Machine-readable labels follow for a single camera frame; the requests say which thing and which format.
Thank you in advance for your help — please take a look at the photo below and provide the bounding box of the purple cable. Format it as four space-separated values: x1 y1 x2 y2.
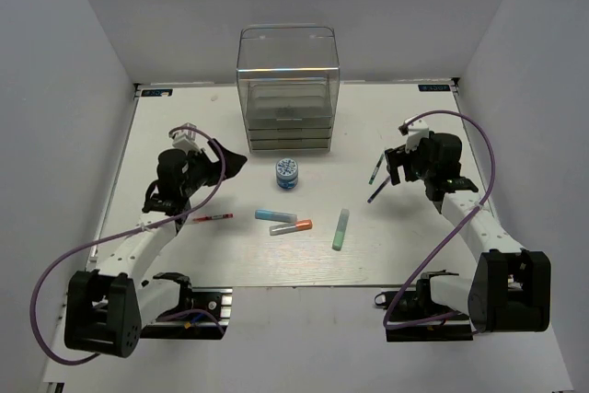
29 124 227 367
383 110 496 336

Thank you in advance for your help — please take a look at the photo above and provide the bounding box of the purple pen refill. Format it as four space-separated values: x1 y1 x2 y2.
367 177 390 203

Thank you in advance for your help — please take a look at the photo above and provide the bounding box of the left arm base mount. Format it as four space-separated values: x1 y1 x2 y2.
141 288 233 341

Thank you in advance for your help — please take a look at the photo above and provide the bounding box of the clear acrylic drawer organizer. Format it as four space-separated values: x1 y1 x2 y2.
236 24 341 152

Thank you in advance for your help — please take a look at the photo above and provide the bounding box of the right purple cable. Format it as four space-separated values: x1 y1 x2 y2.
383 110 496 336

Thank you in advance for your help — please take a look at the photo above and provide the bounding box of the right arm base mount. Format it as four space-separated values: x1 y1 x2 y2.
386 289 474 343

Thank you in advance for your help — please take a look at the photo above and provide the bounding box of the left blue corner label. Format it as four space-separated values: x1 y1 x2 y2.
141 88 173 98

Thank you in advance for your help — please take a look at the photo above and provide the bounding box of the right blue corner label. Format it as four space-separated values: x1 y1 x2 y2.
418 84 451 92

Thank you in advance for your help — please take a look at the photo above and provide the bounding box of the orange highlighter marker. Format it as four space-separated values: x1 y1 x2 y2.
269 219 313 236

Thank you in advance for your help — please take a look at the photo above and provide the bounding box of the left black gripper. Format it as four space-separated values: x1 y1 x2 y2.
182 139 248 198

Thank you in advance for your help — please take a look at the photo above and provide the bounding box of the red pen refill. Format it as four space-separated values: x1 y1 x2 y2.
192 213 234 223

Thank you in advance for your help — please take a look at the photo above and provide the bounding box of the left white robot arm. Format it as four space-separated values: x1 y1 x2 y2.
64 140 248 357

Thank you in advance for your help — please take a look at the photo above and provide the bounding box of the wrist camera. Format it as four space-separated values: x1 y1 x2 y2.
168 123 202 154
398 119 430 152

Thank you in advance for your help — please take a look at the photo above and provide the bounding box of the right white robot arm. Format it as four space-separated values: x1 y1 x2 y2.
385 132 551 333

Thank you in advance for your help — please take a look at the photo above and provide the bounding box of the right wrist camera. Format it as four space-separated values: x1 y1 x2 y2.
398 119 430 152

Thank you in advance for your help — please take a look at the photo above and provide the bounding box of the green pen refill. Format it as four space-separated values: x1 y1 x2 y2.
368 152 385 185

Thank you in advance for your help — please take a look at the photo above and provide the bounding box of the blue round tape jar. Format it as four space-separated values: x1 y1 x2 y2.
275 157 299 190

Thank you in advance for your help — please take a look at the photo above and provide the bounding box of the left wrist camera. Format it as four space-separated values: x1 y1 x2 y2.
168 123 202 154

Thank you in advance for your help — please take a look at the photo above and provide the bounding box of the blue highlighter marker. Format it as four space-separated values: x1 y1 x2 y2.
255 209 297 223

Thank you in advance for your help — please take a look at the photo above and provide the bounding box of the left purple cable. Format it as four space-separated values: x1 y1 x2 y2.
29 124 227 367

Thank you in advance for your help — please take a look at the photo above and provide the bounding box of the blue corner label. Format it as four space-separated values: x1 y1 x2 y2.
141 88 173 98
418 84 451 92

